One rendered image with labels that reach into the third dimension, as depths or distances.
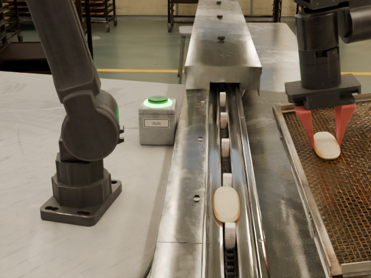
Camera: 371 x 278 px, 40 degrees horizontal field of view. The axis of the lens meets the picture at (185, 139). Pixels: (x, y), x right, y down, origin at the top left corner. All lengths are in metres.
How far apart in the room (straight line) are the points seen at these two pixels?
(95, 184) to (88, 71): 0.17
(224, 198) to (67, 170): 0.23
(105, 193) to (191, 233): 0.18
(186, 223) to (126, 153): 0.34
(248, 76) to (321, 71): 0.48
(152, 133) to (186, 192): 0.28
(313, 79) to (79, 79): 0.33
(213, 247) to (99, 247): 0.16
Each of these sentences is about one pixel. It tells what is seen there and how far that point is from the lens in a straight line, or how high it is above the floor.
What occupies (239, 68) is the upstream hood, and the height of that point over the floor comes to 0.91.
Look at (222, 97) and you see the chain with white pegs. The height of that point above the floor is 0.86.
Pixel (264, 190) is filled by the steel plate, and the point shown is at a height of 0.82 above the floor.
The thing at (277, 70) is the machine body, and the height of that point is 0.82.
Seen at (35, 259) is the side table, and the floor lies 0.82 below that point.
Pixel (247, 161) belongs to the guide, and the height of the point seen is 0.86.
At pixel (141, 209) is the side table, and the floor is 0.82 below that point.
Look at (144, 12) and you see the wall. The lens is 7.85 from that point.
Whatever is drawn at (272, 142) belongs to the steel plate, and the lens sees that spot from 1.02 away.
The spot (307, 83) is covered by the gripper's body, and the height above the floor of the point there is 1.00.
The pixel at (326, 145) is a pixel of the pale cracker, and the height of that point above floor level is 0.91.
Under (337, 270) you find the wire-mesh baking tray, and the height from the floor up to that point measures 0.89.
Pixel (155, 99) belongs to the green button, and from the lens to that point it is 0.99.
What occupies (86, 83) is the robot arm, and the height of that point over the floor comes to 1.02.
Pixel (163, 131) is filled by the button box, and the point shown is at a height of 0.85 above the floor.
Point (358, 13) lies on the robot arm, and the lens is 0.75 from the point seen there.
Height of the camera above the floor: 1.21
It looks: 22 degrees down
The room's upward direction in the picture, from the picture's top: straight up
